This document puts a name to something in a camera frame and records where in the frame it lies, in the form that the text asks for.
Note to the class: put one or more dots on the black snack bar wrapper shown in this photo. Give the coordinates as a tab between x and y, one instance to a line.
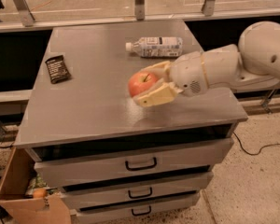
57	69

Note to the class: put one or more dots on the top grey drawer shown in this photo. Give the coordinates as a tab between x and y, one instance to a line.
96	168

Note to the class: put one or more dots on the bottom grey drawer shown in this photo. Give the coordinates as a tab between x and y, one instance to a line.
137	209

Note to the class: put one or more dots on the grey drawer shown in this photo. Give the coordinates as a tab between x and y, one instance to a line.
134	191
137	209
96	168

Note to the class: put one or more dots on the middle grey drawer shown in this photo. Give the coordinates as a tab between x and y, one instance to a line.
134	191

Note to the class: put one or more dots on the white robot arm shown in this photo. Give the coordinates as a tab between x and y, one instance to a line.
253	63

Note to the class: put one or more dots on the clear plastic water bottle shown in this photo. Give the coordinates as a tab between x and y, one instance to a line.
157	47

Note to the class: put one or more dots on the cardboard box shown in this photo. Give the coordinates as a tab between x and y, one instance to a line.
13	185

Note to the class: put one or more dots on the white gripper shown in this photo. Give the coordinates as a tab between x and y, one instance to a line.
187	75

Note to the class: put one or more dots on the red apple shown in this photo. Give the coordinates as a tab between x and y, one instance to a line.
140	82

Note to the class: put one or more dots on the grey metal railing frame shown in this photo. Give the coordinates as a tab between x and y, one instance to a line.
19	15

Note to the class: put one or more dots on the green packet in box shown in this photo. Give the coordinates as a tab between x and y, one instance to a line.
36	182

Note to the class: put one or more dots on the small orange fruit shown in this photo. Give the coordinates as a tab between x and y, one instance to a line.
40	193

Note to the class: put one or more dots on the grey drawer cabinet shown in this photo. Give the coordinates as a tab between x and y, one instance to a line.
92	113

